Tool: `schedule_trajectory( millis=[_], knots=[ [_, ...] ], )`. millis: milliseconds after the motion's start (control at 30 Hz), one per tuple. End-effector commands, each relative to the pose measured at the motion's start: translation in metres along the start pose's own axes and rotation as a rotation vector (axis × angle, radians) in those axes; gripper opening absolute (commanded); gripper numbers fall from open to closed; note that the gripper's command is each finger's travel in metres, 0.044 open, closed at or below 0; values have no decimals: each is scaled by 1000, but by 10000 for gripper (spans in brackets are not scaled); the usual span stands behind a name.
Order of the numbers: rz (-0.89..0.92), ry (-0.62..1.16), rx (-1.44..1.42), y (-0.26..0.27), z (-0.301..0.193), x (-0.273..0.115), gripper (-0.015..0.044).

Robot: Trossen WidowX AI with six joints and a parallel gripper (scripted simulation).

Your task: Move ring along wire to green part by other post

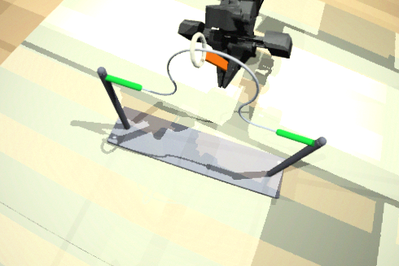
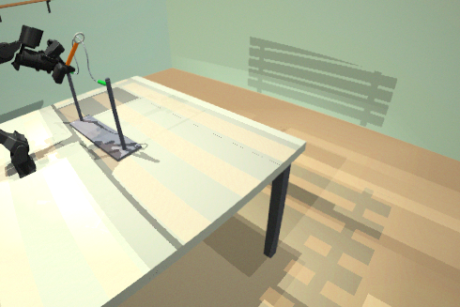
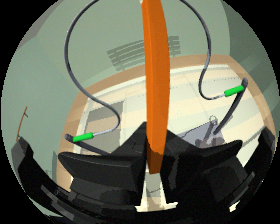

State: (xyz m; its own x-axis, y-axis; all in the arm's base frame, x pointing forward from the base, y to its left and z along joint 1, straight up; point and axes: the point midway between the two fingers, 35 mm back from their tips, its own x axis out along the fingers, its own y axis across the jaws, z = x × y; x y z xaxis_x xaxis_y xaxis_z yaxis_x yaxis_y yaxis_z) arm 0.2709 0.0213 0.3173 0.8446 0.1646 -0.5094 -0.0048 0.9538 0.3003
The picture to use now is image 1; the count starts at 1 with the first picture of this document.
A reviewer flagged orange handle with small grey loop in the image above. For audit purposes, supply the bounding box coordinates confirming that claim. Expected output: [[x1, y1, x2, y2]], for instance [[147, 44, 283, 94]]
[[190, 33, 229, 72]]

